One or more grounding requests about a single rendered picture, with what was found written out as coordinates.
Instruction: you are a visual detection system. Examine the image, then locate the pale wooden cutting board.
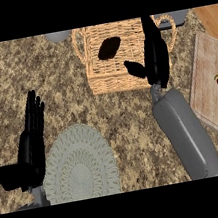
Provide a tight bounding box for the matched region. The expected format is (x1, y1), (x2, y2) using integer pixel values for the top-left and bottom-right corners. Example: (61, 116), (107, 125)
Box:
(177, 28), (218, 156)

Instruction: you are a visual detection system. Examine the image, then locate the grey appliance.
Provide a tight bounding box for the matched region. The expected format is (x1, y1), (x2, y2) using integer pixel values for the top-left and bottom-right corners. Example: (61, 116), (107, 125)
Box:
(152, 8), (193, 33)

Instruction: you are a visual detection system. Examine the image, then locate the grey round object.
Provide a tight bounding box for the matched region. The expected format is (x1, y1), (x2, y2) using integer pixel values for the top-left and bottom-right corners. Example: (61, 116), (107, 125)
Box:
(44, 28), (74, 46)

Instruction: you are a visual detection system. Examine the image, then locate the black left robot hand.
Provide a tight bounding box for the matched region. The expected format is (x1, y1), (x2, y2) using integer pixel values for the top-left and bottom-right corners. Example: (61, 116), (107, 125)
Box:
(0, 87), (61, 197)

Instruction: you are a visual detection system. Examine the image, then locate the wicker basket with handles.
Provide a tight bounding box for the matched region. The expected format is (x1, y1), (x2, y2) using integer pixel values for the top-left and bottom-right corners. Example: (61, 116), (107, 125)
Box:
(69, 10), (186, 101)

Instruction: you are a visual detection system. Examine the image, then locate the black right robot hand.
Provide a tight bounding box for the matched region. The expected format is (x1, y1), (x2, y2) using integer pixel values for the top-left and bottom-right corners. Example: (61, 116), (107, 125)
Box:
(116, 12), (175, 95)

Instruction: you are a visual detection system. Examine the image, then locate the pale green woven placemat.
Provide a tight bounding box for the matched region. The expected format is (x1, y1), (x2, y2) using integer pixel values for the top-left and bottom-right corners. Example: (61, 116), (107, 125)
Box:
(33, 117), (124, 207)

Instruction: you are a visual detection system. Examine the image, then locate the dark brown croissant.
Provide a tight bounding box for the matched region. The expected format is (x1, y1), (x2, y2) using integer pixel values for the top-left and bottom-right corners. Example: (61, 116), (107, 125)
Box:
(95, 35), (125, 62)

